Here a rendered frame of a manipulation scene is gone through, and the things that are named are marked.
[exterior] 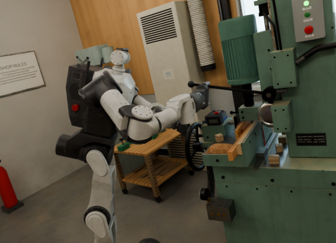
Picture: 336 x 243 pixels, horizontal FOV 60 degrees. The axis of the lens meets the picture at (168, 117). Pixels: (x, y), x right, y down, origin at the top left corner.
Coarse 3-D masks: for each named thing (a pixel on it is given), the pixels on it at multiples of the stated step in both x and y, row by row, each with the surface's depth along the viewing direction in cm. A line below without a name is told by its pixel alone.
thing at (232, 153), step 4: (244, 132) 139; (240, 136) 136; (236, 140) 132; (232, 148) 124; (236, 148) 126; (228, 152) 121; (232, 152) 122; (236, 152) 126; (228, 156) 122; (232, 156) 121; (232, 160) 122
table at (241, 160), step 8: (232, 128) 161; (264, 128) 154; (224, 136) 152; (232, 136) 149; (264, 136) 153; (208, 144) 157; (232, 144) 139; (256, 144) 140; (248, 152) 128; (208, 160) 135; (216, 160) 133; (224, 160) 131; (240, 160) 127; (248, 160) 128
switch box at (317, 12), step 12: (300, 0) 108; (312, 0) 106; (300, 12) 109; (312, 12) 107; (300, 24) 110; (312, 24) 108; (324, 24) 111; (300, 36) 112; (312, 36) 110; (324, 36) 108
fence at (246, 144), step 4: (256, 128) 141; (260, 128) 147; (252, 132) 135; (256, 132) 141; (248, 136) 130; (252, 136) 135; (256, 136) 140; (244, 140) 126; (248, 140) 129; (252, 140) 134; (244, 144) 124; (248, 144) 129; (244, 148) 124; (248, 148) 129; (244, 152) 125
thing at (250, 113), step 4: (256, 104) 147; (260, 104) 146; (240, 108) 147; (244, 108) 146; (248, 108) 145; (252, 108) 144; (256, 108) 143; (240, 112) 148; (244, 112) 147; (248, 112) 146; (252, 112) 145; (256, 112) 144; (240, 116) 149; (244, 116) 148; (248, 116) 147; (252, 116) 146; (256, 116) 145; (240, 120) 149; (244, 120) 148; (248, 120) 147; (252, 120) 149
